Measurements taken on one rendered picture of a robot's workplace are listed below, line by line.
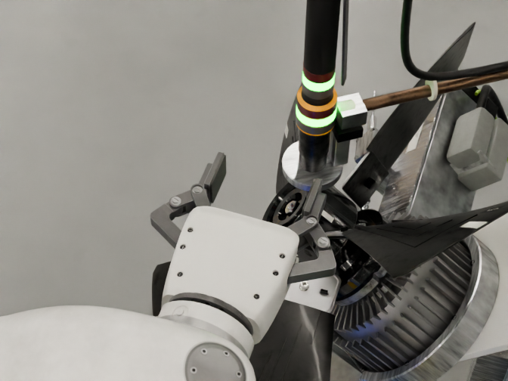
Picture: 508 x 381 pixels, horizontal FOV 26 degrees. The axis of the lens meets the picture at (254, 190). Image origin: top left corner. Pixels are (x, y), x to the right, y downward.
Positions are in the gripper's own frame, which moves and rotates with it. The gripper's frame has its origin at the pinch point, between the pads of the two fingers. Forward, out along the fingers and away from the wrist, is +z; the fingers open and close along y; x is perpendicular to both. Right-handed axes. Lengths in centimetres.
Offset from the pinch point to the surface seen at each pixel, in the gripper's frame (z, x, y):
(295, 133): 50, -55, -11
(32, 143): 111, -166, -106
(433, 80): 26.2, -10.0, 10.7
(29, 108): 123, -166, -112
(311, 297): 17, -47, 1
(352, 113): 19.9, -11.3, 3.4
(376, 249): 14.1, -27.1, 9.1
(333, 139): 19.3, -15.7, 1.7
